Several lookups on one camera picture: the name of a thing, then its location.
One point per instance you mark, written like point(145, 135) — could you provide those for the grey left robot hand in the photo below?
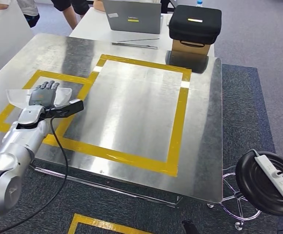
point(42, 97)

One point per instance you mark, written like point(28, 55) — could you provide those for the white curved plastic part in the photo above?
point(17, 97)

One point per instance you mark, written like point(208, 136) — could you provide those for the steel workbench table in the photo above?
point(136, 113)

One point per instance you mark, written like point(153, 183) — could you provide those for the white desk panel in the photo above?
point(7, 38)

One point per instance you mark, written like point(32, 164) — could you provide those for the white desk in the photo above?
point(90, 29)

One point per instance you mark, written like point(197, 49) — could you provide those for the grey laptop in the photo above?
point(132, 16)

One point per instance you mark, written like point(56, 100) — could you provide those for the black chair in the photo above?
point(168, 5)

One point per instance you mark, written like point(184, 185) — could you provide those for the cardboard box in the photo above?
point(190, 49)

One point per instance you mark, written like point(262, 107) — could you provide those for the black carrying case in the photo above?
point(195, 29)

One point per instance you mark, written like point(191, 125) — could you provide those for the water bottle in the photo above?
point(199, 3)

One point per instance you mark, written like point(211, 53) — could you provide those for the black round stool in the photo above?
point(251, 184)

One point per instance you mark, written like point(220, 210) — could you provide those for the white power strip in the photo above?
point(275, 177)

